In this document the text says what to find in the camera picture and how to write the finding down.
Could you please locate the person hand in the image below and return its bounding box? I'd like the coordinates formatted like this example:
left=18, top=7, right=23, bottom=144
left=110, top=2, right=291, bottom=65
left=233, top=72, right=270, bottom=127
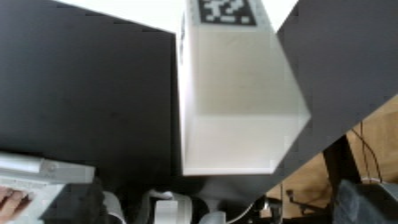
left=0, top=186, right=30, bottom=224

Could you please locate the white leg with tag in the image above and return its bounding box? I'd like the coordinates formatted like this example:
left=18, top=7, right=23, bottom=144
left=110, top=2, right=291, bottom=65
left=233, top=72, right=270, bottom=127
left=176, top=0, right=311, bottom=176

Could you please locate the white desk top tray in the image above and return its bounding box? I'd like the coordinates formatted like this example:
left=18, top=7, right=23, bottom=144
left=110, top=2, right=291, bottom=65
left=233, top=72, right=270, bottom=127
left=55, top=0, right=298, bottom=32

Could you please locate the grey device box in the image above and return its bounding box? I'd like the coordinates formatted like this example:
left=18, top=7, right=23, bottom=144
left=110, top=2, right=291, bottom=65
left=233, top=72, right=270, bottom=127
left=0, top=152, right=96, bottom=224

